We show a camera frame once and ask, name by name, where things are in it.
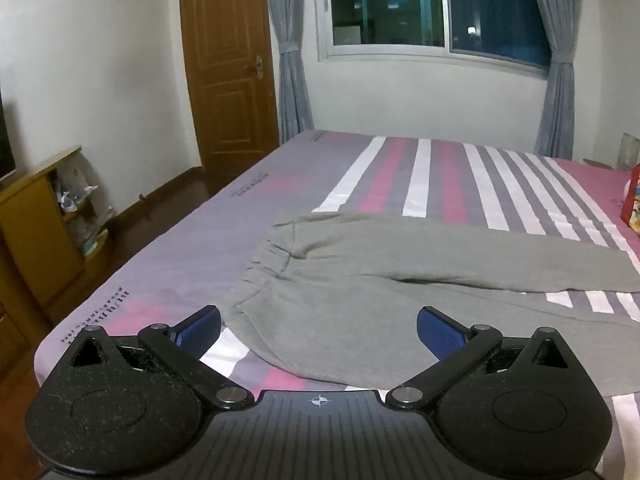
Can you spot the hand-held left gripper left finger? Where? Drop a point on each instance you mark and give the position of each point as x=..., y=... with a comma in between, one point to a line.
x=202, y=325

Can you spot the stack of papers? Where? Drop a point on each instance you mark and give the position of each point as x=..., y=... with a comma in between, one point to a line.
x=92, y=240

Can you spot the colourful printed blanket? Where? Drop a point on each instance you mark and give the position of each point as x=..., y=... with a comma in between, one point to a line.
x=632, y=205

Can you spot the wooden cabinet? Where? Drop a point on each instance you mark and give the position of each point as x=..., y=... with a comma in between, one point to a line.
x=35, y=240

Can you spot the black television screen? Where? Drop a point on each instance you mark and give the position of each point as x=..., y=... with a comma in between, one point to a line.
x=5, y=145

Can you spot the white framed window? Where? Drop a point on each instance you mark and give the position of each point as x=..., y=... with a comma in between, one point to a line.
x=425, y=5

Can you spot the bed with striped sheet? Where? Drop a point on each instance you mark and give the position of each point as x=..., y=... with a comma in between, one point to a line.
x=165, y=260

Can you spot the brown wooden door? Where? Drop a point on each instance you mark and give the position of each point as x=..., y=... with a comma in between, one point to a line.
x=227, y=60

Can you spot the grey translucent container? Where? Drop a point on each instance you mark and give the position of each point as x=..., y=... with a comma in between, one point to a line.
x=629, y=150

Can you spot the white small figurine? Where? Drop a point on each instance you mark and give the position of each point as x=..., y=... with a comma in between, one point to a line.
x=70, y=196

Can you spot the grey curtain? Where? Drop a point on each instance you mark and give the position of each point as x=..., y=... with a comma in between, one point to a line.
x=287, y=50
x=555, y=60

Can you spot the grey pants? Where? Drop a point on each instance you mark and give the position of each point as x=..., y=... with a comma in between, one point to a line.
x=380, y=280

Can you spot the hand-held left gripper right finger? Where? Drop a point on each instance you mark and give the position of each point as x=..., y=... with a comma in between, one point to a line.
x=437, y=327

